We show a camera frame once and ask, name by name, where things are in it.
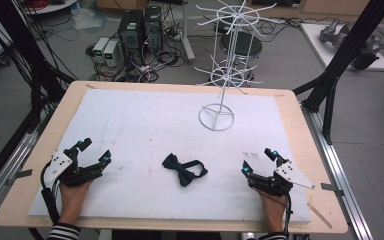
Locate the clear plastic bag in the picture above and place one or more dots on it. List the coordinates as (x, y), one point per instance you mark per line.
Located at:
(88, 18)

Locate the black metal frame strut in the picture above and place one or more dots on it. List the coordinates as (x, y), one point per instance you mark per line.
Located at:
(353, 43)

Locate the grey power supply unit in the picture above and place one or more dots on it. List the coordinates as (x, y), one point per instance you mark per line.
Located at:
(111, 53)
(100, 49)

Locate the white floor board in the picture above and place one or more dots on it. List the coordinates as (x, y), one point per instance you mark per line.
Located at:
(316, 40)

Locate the small black computer tower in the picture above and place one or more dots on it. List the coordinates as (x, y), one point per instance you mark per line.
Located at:
(153, 28)

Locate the aluminium rail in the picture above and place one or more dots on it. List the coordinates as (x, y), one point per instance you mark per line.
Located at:
(340, 173)
(10, 166)

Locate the black round stool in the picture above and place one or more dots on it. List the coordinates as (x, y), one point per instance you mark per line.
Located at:
(243, 45)

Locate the person's left hand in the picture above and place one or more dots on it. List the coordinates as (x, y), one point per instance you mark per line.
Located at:
(71, 200)

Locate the large black computer tower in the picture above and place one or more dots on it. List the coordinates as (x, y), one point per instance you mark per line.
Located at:
(131, 33)

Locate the person's right hand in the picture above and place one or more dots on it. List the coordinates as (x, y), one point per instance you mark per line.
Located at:
(273, 210)

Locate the grey metal stand leg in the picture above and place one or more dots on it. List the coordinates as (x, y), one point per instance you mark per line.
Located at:
(186, 33)

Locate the grey and black robot part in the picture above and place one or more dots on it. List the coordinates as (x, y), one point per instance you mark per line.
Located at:
(368, 53)

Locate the wooden stick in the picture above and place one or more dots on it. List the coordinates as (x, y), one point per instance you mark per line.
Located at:
(320, 215)

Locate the grey tape strip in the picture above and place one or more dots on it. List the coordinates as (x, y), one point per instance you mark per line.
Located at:
(332, 189)
(19, 176)

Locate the white foam board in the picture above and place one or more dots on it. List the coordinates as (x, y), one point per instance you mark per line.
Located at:
(146, 126)

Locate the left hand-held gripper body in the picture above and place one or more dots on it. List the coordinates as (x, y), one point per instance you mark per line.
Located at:
(63, 166)

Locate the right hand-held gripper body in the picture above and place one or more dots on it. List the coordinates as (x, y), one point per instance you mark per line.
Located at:
(280, 178)

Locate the round white table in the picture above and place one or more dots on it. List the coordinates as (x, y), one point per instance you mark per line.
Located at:
(53, 6)

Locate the black bow tie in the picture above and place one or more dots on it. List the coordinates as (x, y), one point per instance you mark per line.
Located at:
(180, 169)

